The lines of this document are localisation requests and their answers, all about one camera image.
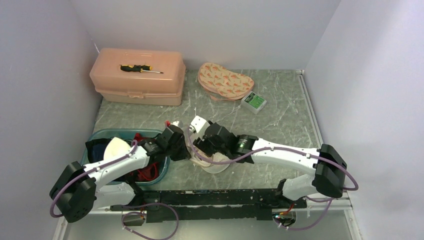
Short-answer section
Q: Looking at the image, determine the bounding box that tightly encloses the round white mesh pouch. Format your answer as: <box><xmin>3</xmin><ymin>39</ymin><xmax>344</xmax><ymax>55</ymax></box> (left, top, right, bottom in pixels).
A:
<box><xmin>190</xmin><ymin>150</ymin><xmax>232</xmax><ymax>174</ymax></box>

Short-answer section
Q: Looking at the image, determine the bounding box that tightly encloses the red satin bra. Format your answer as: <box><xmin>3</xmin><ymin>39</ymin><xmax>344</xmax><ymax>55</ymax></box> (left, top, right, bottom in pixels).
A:
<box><xmin>130</xmin><ymin>132</ymin><xmax>167</xmax><ymax>182</ymax></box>

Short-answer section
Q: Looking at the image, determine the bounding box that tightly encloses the floral mesh laundry bag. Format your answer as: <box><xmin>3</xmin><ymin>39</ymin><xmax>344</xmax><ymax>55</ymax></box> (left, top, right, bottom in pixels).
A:
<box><xmin>196</xmin><ymin>62</ymin><xmax>255</xmax><ymax>101</ymax></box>

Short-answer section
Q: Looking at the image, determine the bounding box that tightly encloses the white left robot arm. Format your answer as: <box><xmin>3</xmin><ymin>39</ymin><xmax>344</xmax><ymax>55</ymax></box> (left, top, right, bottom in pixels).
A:
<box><xmin>49</xmin><ymin>124</ymin><xmax>190</xmax><ymax>223</ymax></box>

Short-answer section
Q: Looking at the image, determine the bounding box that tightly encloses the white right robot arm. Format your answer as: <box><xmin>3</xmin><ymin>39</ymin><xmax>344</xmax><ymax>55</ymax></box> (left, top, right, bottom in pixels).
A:
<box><xmin>188</xmin><ymin>122</ymin><xmax>347</xmax><ymax>208</ymax></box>

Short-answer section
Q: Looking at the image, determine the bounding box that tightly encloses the white green small box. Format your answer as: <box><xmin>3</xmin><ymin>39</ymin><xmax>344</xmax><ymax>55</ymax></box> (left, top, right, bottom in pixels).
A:
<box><xmin>240</xmin><ymin>91</ymin><xmax>267</xmax><ymax>115</ymax></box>

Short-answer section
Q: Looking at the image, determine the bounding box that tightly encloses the pink plastic storage box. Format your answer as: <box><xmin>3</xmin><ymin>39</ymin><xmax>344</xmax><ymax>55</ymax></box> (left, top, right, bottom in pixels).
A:
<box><xmin>89</xmin><ymin>48</ymin><xmax>186</xmax><ymax>106</ymax></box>

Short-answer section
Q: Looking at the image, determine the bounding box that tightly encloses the teal plastic basin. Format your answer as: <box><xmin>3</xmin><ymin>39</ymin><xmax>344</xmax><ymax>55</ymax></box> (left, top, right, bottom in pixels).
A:
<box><xmin>87</xmin><ymin>128</ymin><xmax>171</xmax><ymax>186</ymax></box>

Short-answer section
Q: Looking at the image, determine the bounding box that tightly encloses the dark blue cloth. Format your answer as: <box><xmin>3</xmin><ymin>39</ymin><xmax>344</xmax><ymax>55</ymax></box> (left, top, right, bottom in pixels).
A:
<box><xmin>85</xmin><ymin>138</ymin><xmax>110</xmax><ymax>163</ymax></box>

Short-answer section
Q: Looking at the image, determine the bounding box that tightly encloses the black yellow screwdriver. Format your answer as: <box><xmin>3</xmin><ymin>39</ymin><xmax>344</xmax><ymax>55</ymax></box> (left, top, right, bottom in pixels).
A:
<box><xmin>120</xmin><ymin>65</ymin><xmax>164</xmax><ymax>74</ymax></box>

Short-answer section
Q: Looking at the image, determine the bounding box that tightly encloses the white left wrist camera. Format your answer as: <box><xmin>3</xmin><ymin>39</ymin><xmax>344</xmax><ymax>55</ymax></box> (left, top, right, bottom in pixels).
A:
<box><xmin>165</xmin><ymin>120</ymin><xmax>184</xmax><ymax>130</ymax></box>

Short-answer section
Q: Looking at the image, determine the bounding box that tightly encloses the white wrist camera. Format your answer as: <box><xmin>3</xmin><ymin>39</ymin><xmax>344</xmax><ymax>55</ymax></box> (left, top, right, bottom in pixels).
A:
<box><xmin>165</xmin><ymin>120</ymin><xmax>184</xmax><ymax>130</ymax></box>
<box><xmin>188</xmin><ymin>115</ymin><xmax>211</xmax><ymax>137</ymax></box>

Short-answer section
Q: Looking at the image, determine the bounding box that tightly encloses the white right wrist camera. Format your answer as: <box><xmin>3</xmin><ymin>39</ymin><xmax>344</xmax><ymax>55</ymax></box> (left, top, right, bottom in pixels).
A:
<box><xmin>188</xmin><ymin>115</ymin><xmax>211</xmax><ymax>137</ymax></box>

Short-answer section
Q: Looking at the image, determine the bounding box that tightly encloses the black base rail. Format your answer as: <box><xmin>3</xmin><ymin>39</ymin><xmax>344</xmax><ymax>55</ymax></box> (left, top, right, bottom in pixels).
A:
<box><xmin>110</xmin><ymin>188</ymin><xmax>307</xmax><ymax>223</ymax></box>

